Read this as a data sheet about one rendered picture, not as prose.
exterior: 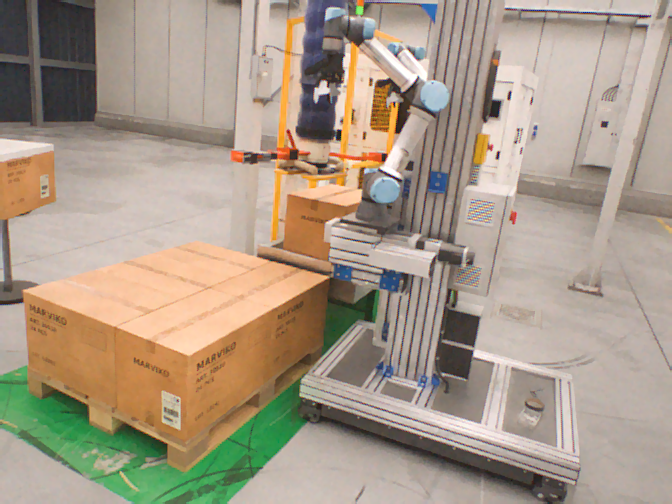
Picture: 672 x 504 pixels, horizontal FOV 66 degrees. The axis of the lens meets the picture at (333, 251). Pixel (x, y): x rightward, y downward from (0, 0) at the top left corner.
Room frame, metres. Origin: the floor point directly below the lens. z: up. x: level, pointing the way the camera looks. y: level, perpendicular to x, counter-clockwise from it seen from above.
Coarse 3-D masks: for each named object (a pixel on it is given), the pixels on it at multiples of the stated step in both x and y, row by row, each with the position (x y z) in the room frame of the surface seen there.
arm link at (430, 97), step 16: (432, 80) 2.21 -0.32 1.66; (416, 96) 2.22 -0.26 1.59; (432, 96) 2.17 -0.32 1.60; (448, 96) 2.18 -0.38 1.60; (416, 112) 2.19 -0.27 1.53; (432, 112) 2.18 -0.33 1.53; (416, 128) 2.18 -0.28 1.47; (400, 144) 2.19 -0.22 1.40; (416, 144) 2.20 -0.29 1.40; (400, 160) 2.17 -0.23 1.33; (384, 176) 2.16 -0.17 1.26; (400, 176) 2.18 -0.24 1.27; (368, 192) 2.23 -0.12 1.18; (384, 192) 2.14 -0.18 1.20
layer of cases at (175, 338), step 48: (48, 288) 2.28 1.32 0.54; (96, 288) 2.34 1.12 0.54; (144, 288) 2.40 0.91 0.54; (192, 288) 2.47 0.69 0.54; (240, 288) 2.55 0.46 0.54; (288, 288) 2.62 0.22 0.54; (48, 336) 2.15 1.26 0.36; (96, 336) 2.02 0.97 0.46; (144, 336) 1.91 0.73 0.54; (192, 336) 1.96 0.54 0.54; (240, 336) 2.10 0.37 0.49; (288, 336) 2.49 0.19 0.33; (96, 384) 2.02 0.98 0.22; (144, 384) 1.90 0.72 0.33; (192, 384) 1.82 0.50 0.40; (240, 384) 2.12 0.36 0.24; (192, 432) 1.83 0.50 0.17
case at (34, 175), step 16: (0, 144) 3.37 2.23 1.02; (16, 144) 3.45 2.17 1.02; (32, 144) 3.52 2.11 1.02; (0, 160) 3.03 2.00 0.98; (16, 160) 3.18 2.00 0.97; (32, 160) 3.35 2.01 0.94; (48, 160) 3.55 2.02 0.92; (0, 176) 3.03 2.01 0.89; (16, 176) 3.17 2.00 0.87; (32, 176) 3.34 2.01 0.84; (48, 176) 3.54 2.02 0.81; (0, 192) 3.03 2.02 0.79; (16, 192) 3.15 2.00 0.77; (32, 192) 3.33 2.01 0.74; (48, 192) 3.53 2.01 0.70; (0, 208) 3.03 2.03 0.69; (16, 208) 3.14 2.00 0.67; (32, 208) 3.32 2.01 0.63
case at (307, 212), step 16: (304, 192) 3.27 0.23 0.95; (320, 192) 3.33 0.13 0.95; (336, 192) 3.39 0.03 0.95; (352, 192) 3.46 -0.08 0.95; (288, 208) 3.15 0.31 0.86; (304, 208) 3.11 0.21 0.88; (320, 208) 3.06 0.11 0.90; (336, 208) 3.02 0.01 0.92; (352, 208) 3.08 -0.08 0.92; (288, 224) 3.15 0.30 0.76; (304, 224) 3.10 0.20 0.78; (320, 224) 3.06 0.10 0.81; (288, 240) 3.14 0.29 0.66; (304, 240) 3.10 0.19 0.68; (320, 240) 3.05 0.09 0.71; (320, 256) 3.05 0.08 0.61
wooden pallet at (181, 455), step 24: (312, 360) 2.77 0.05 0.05; (48, 384) 2.16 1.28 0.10; (264, 384) 2.31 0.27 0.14; (288, 384) 2.53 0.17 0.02; (96, 408) 2.02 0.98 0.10; (240, 408) 2.26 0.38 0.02; (144, 432) 1.89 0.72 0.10; (216, 432) 2.05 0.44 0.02; (168, 456) 1.84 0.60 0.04; (192, 456) 1.83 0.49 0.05
